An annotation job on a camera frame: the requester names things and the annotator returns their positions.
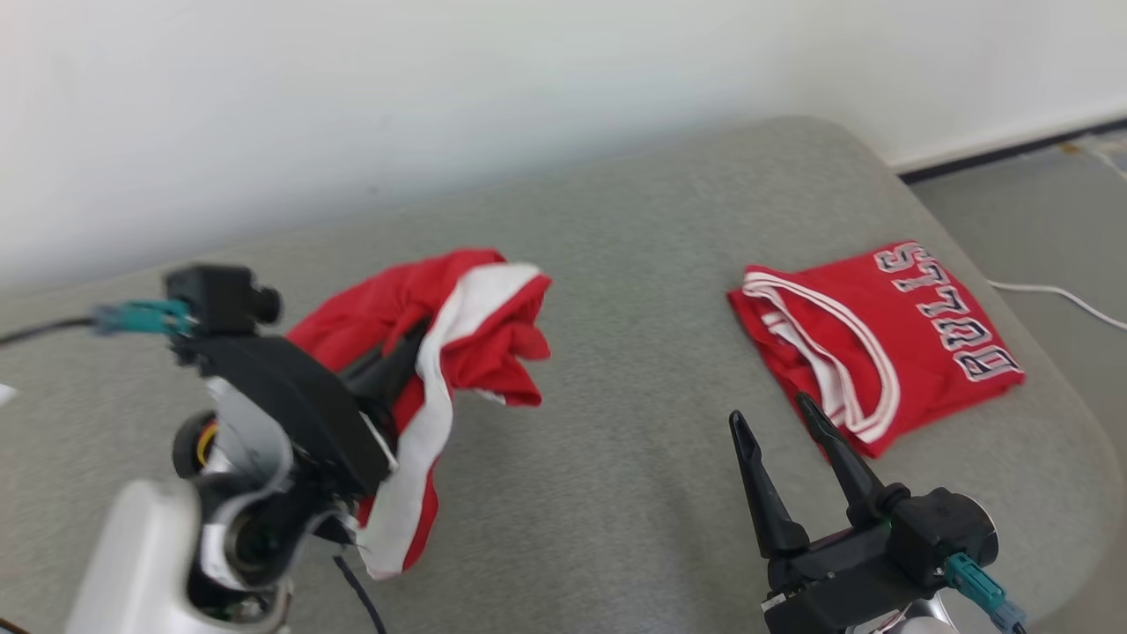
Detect black baseboard strip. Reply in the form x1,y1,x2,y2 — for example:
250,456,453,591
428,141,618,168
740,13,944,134
898,123,1127,183

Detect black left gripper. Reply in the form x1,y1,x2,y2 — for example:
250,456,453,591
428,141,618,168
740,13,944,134
170,317,434,501

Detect red shorts with white stripes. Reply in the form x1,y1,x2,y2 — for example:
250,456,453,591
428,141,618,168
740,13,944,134
286,248,553,580

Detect red Bulls shirt white sleeves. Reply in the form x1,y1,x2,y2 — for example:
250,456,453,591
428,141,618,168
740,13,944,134
727,242,1026,460

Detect white round table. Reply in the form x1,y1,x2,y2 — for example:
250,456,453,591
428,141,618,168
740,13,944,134
0,114,1127,634

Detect thin white floor cable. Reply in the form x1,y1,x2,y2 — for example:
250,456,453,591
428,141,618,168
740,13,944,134
986,280,1127,332

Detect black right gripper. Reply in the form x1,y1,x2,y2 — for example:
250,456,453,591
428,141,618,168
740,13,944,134
727,392,952,634

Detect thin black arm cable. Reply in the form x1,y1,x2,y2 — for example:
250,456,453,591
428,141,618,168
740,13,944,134
333,553,388,634

